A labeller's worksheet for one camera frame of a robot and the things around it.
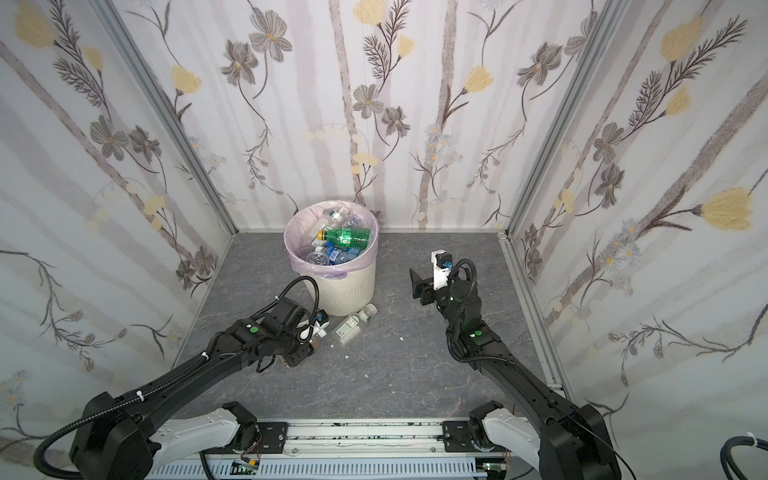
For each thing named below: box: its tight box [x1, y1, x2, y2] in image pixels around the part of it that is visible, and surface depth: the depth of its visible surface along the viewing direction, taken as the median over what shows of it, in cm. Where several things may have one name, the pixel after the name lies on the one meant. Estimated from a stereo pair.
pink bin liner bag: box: [284, 200, 379, 280], surface depth 86 cm
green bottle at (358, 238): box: [317, 227, 371, 250], surface depth 86 cm
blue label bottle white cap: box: [324, 245, 362, 265], surface depth 85 cm
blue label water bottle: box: [306, 251, 328, 266], surface depth 79 cm
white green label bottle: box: [331, 303, 378, 345], surface depth 90 cm
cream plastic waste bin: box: [285, 200, 380, 317], surface depth 88 cm
